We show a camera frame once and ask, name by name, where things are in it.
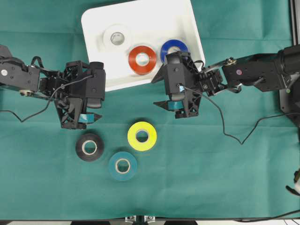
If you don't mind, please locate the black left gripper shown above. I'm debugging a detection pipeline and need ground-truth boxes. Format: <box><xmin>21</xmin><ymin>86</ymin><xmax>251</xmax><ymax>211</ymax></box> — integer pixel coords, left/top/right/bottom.
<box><xmin>38</xmin><ymin>61</ymin><xmax>102</xmax><ymax>129</ymax></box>

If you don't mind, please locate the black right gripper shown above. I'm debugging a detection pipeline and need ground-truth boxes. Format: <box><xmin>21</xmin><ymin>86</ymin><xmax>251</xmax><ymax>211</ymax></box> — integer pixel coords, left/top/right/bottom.
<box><xmin>151</xmin><ymin>52</ymin><xmax>223</xmax><ymax>119</ymax></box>

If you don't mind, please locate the black tape roll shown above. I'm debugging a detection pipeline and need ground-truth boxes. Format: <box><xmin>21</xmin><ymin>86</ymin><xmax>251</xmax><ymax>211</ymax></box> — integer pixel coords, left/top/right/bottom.
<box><xmin>75</xmin><ymin>133</ymin><xmax>104</xmax><ymax>162</ymax></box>

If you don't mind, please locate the red tape roll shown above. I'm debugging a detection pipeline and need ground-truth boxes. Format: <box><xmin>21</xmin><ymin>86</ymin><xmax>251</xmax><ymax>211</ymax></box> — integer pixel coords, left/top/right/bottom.
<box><xmin>128</xmin><ymin>45</ymin><xmax>157</xmax><ymax>75</ymax></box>

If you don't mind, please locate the yellow tape roll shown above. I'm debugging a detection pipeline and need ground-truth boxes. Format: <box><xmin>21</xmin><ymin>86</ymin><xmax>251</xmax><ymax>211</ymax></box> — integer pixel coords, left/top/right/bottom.
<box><xmin>127</xmin><ymin>121</ymin><xmax>157</xmax><ymax>151</ymax></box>

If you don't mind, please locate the blue tape roll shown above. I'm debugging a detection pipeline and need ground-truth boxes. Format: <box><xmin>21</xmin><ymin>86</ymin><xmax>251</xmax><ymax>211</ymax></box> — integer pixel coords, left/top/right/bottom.
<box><xmin>160</xmin><ymin>39</ymin><xmax>188</xmax><ymax>63</ymax></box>

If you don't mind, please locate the white tape roll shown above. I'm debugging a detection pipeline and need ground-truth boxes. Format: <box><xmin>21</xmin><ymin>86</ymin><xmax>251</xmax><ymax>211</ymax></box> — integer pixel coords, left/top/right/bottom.
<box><xmin>103</xmin><ymin>24</ymin><xmax>132</xmax><ymax>51</ymax></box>

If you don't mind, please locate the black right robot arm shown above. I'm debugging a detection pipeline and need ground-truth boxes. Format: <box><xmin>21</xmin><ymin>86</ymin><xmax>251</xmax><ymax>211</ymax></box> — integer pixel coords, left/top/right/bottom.
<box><xmin>151</xmin><ymin>45</ymin><xmax>300</xmax><ymax>119</ymax></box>

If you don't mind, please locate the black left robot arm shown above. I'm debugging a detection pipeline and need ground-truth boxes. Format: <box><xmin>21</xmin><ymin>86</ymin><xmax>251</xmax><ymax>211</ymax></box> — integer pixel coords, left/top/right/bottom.
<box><xmin>0</xmin><ymin>45</ymin><xmax>106</xmax><ymax>129</ymax></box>

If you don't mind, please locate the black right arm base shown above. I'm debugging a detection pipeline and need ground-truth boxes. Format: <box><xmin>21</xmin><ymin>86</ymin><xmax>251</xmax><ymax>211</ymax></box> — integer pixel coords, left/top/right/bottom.
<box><xmin>279</xmin><ymin>75</ymin><xmax>300</xmax><ymax>128</ymax></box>

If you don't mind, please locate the white plastic tray case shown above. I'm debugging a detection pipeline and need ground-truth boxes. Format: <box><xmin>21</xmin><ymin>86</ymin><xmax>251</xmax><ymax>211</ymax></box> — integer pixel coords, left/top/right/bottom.
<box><xmin>81</xmin><ymin>0</ymin><xmax>205</xmax><ymax>91</ymax></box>

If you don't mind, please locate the teal green tape roll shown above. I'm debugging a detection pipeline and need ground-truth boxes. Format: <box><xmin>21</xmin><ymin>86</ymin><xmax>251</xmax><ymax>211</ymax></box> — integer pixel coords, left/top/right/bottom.
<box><xmin>108</xmin><ymin>151</ymin><xmax>138</xmax><ymax>181</ymax></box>

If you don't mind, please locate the green table cloth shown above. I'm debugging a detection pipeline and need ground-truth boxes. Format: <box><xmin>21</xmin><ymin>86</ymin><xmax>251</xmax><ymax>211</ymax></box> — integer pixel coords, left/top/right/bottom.
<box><xmin>0</xmin><ymin>0</ymin><xmax>300</xmax><ymax>220</ymax></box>

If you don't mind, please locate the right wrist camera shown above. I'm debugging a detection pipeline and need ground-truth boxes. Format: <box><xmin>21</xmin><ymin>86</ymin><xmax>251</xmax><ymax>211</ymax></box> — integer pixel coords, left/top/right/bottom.
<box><xmin>164</xmin><ymin>51</ymin><xmax>185</xmax><ymax>102</ymax></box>

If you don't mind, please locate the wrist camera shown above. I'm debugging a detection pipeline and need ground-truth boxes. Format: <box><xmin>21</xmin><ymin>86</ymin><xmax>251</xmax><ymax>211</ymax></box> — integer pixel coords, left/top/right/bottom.
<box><xmin>86</xmin><ymin>61</ymin><xmax>106</xmax><ymax>109</ymax></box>
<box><xmin>164</xmin><ymin>51</ymin><xmax>185</xmax><ymax>102</ymax></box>

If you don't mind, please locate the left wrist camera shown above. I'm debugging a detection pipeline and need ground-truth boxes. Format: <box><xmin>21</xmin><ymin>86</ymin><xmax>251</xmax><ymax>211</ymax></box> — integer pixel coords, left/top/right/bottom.
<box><xmin>86</xmin><ymin>61</ymin><xmax>106</xmax><ymax>109</ymax></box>

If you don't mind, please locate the right camera cable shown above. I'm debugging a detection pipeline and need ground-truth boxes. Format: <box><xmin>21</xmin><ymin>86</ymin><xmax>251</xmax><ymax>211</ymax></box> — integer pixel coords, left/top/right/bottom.
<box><xmin>181</xmin><ymin>85</ymin><xmax>300</xmax><ymax>145</ymax></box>

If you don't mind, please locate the metal bracket at table edge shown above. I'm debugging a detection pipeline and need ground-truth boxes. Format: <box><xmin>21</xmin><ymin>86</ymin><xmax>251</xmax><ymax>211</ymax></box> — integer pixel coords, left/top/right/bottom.
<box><xmin>125</xmin><ymin>215</ymin><xmax>156</xmax><ymax>225</ymax></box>

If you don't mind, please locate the aluminium frame post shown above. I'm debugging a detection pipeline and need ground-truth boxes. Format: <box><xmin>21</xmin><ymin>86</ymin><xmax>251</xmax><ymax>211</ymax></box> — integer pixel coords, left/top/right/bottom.
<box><xmin>289</xmin><ymin>0</ymin><xmax>300</xmax><ymax>45</ymax></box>

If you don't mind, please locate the white object with cables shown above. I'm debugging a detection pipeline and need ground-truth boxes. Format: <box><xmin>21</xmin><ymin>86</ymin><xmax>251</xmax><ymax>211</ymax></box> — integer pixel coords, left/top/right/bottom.
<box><xmin>285</xmin><ymin>170</ymin><xmax>300</xmax><ymax>196</ymax></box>

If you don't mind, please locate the black cable bottom right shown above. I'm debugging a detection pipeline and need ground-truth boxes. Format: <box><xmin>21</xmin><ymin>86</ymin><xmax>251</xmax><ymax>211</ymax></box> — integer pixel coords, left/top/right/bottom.
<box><xmin>232</xmin><ymin>209</ymin><xmax>300</xmax><ymax>223</ymax></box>

